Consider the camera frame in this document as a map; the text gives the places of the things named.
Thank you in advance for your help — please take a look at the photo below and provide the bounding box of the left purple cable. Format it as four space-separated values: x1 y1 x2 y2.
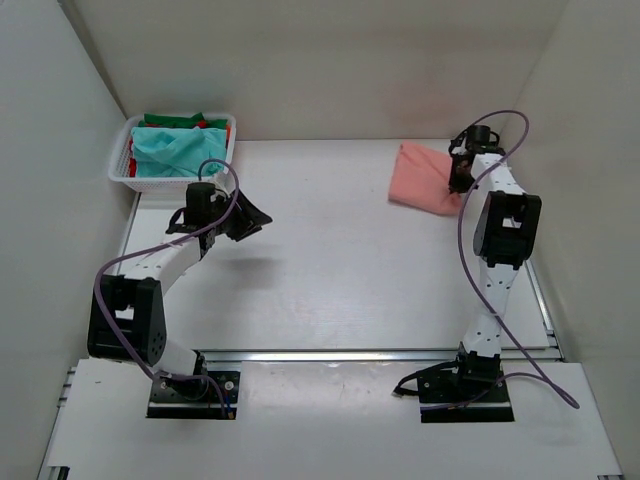
92 158 240 419

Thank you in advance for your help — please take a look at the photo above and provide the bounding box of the green t shirt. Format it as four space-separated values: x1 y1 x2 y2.
138 113 207 129

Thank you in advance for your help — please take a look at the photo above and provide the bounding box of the white plastic basket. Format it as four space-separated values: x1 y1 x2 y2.
108 112 237 192

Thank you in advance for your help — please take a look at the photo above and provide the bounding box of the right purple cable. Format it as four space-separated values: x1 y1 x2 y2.
419 109 581 414

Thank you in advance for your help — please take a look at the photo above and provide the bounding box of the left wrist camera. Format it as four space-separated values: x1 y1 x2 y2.
184 181 232 228

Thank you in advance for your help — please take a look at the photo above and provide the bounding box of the aluminium rail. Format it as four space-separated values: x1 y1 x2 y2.
89 199 566 366

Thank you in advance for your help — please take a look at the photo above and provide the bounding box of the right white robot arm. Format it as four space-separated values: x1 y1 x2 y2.
394 150 542 409

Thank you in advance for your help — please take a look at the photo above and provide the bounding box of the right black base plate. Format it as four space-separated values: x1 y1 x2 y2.
392 366 515 424

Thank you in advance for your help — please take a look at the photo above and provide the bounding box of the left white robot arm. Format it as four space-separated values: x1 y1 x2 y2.
87 182 272 401

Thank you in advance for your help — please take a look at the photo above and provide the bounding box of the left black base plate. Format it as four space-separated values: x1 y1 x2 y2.
146 363 241 421

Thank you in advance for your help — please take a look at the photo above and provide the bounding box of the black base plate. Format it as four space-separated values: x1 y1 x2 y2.
146 363 241 421
392 366 515 424

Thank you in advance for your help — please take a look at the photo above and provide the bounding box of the purple cable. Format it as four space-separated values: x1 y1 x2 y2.
92 158 240 419
419 109 581 414

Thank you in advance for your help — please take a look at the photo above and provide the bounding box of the pink t shirt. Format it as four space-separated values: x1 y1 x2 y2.
388 141 462 216

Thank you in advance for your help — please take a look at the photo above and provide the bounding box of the teal t shirt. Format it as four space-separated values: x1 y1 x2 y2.
131 127 227 178

